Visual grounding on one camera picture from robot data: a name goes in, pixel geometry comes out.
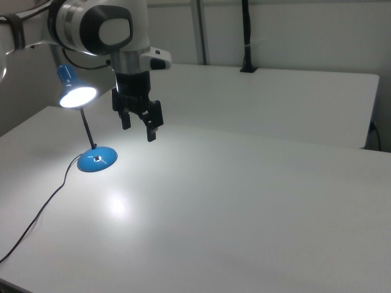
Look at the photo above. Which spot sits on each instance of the blue desk lamp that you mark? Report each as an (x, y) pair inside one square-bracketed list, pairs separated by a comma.
[(97, 160)]

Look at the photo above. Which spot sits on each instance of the grey metal frame post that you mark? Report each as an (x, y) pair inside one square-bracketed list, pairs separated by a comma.
[(201, 30), (55, 56)]

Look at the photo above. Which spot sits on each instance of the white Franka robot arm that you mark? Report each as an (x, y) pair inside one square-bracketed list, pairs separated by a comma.
[(76, 18)]

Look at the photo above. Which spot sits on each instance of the black pole with clamp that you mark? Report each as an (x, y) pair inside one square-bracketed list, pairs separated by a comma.
[(247, 36)]

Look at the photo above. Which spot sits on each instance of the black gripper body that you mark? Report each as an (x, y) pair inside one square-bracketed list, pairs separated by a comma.
[(133, 87)]

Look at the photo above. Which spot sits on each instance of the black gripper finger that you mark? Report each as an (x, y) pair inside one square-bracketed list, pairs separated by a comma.
[(154, 119), (126, 120)]

